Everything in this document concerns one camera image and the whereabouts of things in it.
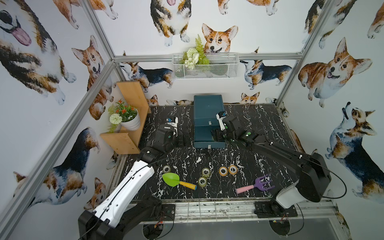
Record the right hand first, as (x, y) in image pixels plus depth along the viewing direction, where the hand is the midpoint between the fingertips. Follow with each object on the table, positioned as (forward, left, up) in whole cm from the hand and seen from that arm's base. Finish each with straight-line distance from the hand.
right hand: (219, 125), depth 83 cm
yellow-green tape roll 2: (-17, +31, -19) cm, 40 cm away
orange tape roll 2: (-17, -8, -21) cm, 28 cm away
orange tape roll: (-18, -2, -21) cm, 27 cm away
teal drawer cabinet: (+12, +7, +1) cm, 14 cm away
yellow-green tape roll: (-19, +8, -20) cm, 28 cm away
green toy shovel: (-23, +26, -19) cm, 40 cm away
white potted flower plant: (+10, +57, -1) cm, 58 cm away
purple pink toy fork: (-25, -22, -21) cm, 40 cm away
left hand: (-6, +19, +5) cm, 21 cm away
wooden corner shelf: (-7, +51, -3) cm, 52 cm away
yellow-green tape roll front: (-24, +10, -20) cm, 32 cm away
